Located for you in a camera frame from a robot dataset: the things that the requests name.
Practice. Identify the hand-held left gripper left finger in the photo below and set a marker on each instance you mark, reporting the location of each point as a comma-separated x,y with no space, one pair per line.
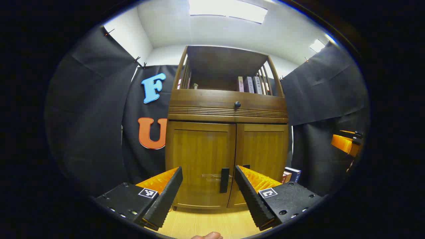
166,199

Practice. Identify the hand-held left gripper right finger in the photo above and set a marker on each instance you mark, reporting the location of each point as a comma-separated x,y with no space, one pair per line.
252,199

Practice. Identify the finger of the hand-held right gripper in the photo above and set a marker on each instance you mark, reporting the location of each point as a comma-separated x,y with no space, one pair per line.
343,144

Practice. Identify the wooden cabinet door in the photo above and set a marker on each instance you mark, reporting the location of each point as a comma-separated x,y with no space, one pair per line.
196,149
262,146

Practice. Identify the wooden double-door shoe cabinet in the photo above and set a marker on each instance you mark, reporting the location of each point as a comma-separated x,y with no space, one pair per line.
212,61

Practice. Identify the red-brown book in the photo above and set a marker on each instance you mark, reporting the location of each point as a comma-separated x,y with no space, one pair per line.
284,178

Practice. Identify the blue book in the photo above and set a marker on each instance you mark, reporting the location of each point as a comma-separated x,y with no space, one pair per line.
295,173

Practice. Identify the small ceiling light panel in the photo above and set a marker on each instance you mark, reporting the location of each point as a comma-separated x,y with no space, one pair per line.
317,45

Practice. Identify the wooden drawer with black knob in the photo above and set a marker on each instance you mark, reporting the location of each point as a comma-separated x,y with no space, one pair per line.
206,99

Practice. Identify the lilac book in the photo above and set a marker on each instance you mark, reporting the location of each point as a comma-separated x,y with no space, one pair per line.
249,85

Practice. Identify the pink book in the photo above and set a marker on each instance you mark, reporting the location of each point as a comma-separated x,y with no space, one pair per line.
240,84

